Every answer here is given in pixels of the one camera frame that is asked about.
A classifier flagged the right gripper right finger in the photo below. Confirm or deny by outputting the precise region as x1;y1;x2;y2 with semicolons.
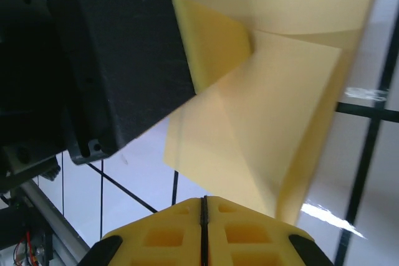
204;196;335;266

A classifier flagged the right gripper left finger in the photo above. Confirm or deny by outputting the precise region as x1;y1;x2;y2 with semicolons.
77;196;204;266

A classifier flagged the long aluminium mounting rail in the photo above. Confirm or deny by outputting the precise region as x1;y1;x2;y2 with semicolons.
12;178;93;266

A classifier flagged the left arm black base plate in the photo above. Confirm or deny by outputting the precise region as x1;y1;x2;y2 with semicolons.
0;197;55;266

